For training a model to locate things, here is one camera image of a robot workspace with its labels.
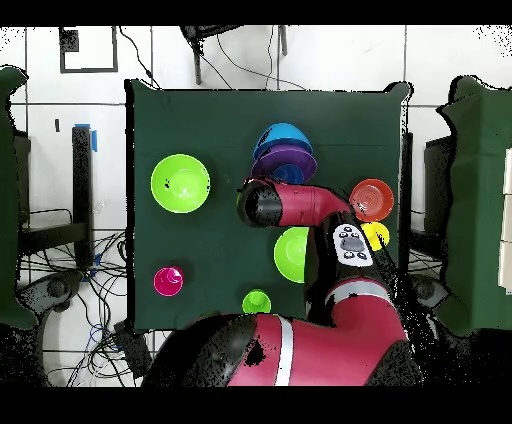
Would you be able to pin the green cup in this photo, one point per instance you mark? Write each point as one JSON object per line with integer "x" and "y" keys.
{"x": 256, "y": 302}

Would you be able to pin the red cup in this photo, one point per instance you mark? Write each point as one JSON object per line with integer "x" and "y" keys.
{"x": 168, "y": 281}

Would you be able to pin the dark green table cloth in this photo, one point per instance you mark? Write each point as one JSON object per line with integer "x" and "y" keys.
{"x": 200, "y": 120}

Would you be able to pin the black camera stand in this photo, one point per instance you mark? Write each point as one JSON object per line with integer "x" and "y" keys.
{"x": 196, "y": 60}

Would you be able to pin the black bench with blue tape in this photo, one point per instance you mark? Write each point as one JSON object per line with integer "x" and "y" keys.
{"x": 82, "y": 180}

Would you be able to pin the purple bowl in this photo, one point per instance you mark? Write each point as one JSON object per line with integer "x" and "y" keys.
{"x": 288, "y": 158}

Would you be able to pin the yellow cup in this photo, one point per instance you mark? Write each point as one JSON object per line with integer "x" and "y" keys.
{"x": 378, "y": 234}

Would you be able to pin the white boxes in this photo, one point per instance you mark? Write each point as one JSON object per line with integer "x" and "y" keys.
{"x": 507, "y": 240}

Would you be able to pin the large light blue bowl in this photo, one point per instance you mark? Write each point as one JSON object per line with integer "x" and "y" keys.
{"x": 284, "y": 134}

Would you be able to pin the green cloth side table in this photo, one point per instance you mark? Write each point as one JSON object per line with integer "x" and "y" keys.
{"x": 480, "y": 200}
{"x": 8, "y": 200}

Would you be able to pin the black floor box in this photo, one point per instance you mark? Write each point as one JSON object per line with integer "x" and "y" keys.
{"x": 132, "y": 348}

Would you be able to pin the green bowl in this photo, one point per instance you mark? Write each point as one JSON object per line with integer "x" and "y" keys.
{"x": 290, "y": 254}
{"x": 180, "y": 184}

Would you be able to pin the grey square floor frame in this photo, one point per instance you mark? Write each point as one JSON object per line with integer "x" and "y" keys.
{"x": 68, "y": 40}

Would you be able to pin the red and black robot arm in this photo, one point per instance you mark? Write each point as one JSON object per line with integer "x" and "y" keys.
{"x": 328, "y": 344}

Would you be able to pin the orange bowl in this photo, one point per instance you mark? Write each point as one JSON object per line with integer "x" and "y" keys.
{"x": 374, "y": 198}

